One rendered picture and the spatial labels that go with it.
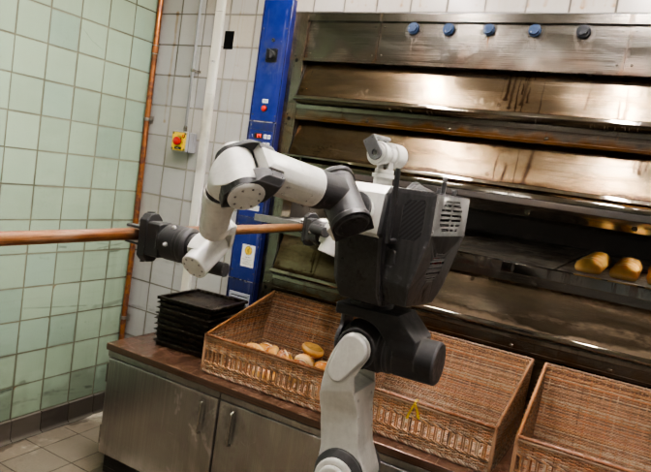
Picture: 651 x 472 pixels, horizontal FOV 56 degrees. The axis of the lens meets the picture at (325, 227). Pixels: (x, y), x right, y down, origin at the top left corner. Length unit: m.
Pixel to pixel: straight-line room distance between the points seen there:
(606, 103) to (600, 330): 0.80
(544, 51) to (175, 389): 1.89
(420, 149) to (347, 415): 1.23
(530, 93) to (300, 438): 1.50
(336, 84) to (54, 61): 1.23
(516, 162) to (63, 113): 1.97
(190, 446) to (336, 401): 0.99
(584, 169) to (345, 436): 1.29
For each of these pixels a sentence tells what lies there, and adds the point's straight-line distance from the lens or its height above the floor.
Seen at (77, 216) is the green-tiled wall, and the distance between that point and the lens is 3.13.
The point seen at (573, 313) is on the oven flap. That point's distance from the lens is 2.40.
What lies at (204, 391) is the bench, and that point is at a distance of 2.44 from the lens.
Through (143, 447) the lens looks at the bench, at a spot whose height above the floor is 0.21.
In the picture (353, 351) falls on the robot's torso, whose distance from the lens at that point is 1.60.
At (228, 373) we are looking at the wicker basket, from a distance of 2.41.
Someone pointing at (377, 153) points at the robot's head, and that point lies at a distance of 1.57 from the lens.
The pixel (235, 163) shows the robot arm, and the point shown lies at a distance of 1.25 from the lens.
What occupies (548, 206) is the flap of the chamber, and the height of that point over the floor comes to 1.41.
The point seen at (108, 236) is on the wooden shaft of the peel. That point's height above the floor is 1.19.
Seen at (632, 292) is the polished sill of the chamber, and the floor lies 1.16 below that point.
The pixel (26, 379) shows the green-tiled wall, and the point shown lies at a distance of 3.21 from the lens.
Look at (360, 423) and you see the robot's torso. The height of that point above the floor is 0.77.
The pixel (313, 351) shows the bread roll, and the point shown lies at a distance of 2.59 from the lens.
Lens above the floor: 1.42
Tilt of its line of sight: 5 degrees down
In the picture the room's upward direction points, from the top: 8 degrees clockwise
